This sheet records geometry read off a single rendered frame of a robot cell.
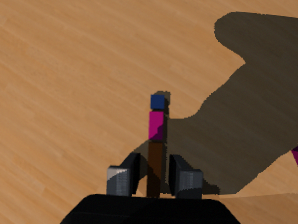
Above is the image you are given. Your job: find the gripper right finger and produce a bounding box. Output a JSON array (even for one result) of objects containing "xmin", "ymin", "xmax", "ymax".
[{"xmin": 168, "ymin": 154, "xmax": 203, "ymax": 199}]

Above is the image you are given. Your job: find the small blue block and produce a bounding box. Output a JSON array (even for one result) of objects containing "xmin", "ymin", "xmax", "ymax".
[{"xmin": 150, "ymin": 94, "xmax": 165, "ymax": 110}]

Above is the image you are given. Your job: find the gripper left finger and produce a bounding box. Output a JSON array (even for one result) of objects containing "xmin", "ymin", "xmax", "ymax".
[{"xmin": 106, "ymin": 153, "xmax": 140, "ymax": 196}]

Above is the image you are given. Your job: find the small magenta block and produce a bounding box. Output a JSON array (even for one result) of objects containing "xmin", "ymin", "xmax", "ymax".
[
  {"xmin": 291, "ymin": 146, "xmax": 298, "ymax": 165},
  {"xmin": 149, "ymin": 111, "xmax": 163, "ymax": 140}
]

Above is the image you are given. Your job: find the orange-brown rectangular rod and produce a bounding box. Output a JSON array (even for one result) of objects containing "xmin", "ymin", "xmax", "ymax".
[{"xmin": 146, "ymin": 142, "xmax": 162, "ymax": 198}]

